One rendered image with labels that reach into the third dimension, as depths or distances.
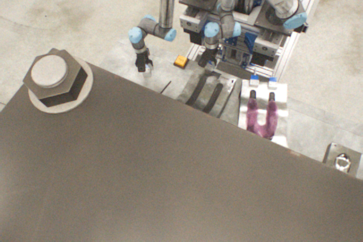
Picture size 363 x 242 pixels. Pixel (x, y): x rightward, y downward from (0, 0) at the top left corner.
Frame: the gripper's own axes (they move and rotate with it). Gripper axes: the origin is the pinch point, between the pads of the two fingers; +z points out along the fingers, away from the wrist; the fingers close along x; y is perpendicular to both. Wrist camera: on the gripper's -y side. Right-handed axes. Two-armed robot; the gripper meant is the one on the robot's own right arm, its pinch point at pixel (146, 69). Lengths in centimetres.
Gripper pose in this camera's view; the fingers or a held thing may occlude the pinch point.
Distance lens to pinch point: 192.0
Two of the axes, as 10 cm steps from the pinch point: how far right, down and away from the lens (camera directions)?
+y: 0.0, -9.0, 4.3
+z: 0.9, 4.3, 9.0
